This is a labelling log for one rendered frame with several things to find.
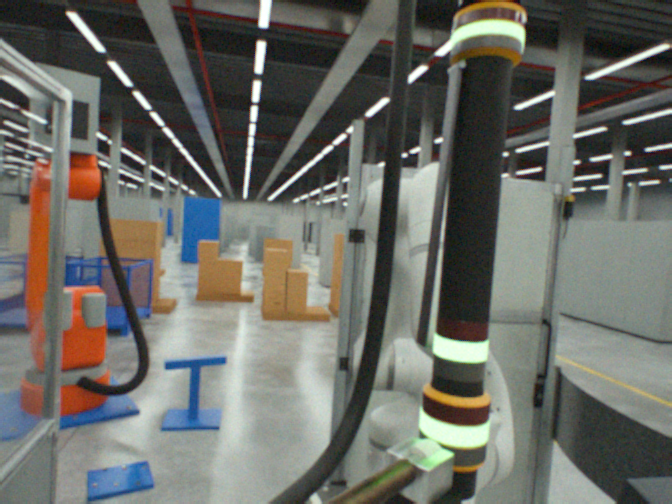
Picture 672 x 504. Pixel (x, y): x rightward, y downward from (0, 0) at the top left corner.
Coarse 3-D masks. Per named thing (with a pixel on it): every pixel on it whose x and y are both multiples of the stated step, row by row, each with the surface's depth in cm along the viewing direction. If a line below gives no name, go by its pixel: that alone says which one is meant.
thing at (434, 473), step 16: (400, 448) 26; (416, 464) 25; (432, 464) 25; (448, 464) 26; (416, 480) 25; (432, 480) 25; (448, 480) 26; (400, 496) 26; (416, 496) 25; (432, 496) 25; (448, 496) 26
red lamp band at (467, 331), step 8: (440, 320) 28; (448, 320) 28; (440, 328) 28; (448, 328) 28; (456, 328) 27; (464, 328) 27; (472, 328) 27; (480, 328) 27; (488, 328) 28; (448, 336) 28; (456, 336) 27; (464, 336) 27; (472, 336) 27; (480, 336) 27; (488, 336) 28
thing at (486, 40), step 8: (464, 40) 27; (472, 40) 26; (480, 40) 26; (488, 40) 26; (496, 40) 26; (504, 40) 26; (512, 40) 26; (456, 48) 27; (464, 48) 27; (512, 48) 26; (520, 48) 26
